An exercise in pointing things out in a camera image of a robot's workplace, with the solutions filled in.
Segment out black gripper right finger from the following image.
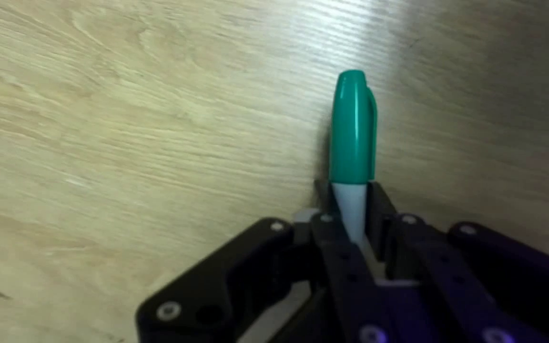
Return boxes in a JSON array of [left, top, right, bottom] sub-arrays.
[[363, 181, 549, 343]]

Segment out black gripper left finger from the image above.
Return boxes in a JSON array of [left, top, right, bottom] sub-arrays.
[[135, 181, 398, 343]]

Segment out green capped marker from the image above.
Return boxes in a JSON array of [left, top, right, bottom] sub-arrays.
[[327, 67, 390, 284]]

